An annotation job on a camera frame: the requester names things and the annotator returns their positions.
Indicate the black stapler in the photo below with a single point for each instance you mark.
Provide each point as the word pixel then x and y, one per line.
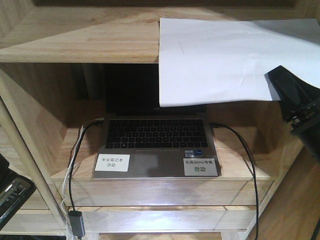
pixel 15 190

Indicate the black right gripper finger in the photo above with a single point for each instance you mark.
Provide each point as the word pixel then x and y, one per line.
pixel 298 99

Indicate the wooden shelf unit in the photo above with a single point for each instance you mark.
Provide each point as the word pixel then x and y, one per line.
pixel 40 42

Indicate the grey Huawei laptop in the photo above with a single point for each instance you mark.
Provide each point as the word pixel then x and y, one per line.
pixel 142 139

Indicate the white paper sheet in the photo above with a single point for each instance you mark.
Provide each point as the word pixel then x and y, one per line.
pixel 204 62

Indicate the grey usb adapter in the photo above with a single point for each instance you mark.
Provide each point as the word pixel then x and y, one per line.
pixel 77 223

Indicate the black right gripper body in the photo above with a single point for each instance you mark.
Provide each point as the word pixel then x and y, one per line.
pixel 305 122

